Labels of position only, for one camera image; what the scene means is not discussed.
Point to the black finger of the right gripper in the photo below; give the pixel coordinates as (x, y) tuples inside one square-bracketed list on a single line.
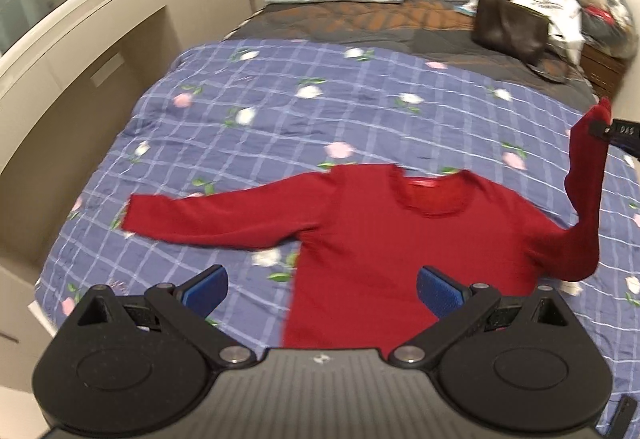
[(623, 134)]

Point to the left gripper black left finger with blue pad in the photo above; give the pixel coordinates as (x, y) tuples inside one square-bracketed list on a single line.
[(185, 308)]

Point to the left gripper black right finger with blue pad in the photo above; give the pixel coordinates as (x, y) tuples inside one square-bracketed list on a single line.
[(461, 312)]

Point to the red long sleeve sweater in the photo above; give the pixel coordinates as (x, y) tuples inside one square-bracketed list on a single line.
[(365, 231)]

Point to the pile of clothes on nightstand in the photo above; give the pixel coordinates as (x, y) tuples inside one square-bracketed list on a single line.
[(608, 25)]

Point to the wooden nightstand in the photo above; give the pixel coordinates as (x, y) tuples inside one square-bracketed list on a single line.
[(605, 73)]

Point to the dark brown leather handbag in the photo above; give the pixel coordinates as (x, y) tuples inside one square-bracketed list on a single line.
[(511, 29)]

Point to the blue plaid floral quilt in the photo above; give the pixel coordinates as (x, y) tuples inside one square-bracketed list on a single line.
[(231, 116)]

